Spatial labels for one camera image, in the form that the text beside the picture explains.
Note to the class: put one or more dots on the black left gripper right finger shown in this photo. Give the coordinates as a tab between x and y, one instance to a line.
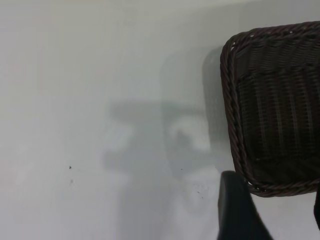
317	210

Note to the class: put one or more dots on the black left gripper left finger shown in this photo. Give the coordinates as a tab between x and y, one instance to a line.
237	215

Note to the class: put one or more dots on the black woven basket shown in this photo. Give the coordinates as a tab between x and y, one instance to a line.
275	105

